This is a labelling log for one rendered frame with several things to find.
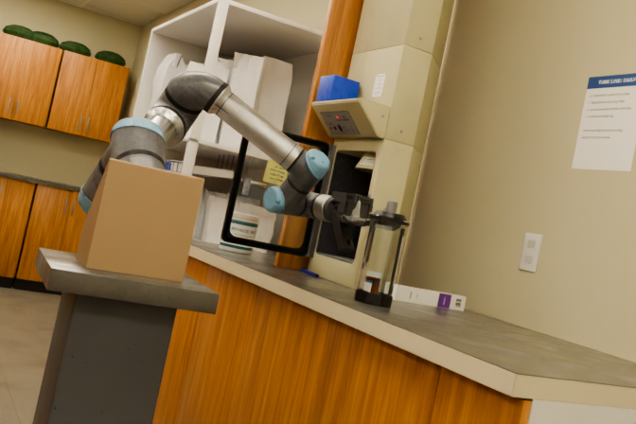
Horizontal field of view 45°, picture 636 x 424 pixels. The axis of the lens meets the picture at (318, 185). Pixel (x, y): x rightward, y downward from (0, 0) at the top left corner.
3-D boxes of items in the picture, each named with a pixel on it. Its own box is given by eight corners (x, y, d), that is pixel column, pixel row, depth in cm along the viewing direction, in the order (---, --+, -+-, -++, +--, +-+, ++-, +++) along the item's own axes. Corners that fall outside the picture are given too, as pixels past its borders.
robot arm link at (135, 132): (125, 141, 159) (124, 101, 168) (97, 184, 165) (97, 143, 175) (176, 160, 165) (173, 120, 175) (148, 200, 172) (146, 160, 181)
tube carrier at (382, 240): (401, 305, 198) (417, 223, 199) (375, 301, 190) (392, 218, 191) (371, 295, 206) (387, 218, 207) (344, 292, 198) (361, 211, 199)
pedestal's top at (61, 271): (45, 290, 136) (51, 268, 136) (34, 265, 165) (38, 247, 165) (216, 314, 149) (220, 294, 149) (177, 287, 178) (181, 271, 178)
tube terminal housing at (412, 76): (366, 282, 273) (410, 73, 276) (419, 299, 244) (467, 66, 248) (306, 272, 261) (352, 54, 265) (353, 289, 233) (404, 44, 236)
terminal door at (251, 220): (307, 257, 259) (330, 143, 261) (220, 240, 250) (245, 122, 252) (306, 257, 260) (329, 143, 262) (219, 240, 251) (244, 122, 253)
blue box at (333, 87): (340, 109, 262) (345, 84, 263) (355, 108, 253) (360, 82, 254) (315, 102, 258) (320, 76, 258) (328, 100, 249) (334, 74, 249)
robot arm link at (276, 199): (278, 170, 210) (308, 176, 218) (256, 197, 216) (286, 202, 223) (289, 192, 206) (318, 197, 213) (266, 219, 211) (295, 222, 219)
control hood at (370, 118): (334, 138, 263) (340, 110, 264) (384, 138, 235) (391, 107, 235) (305, 131, 258) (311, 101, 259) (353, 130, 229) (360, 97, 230)
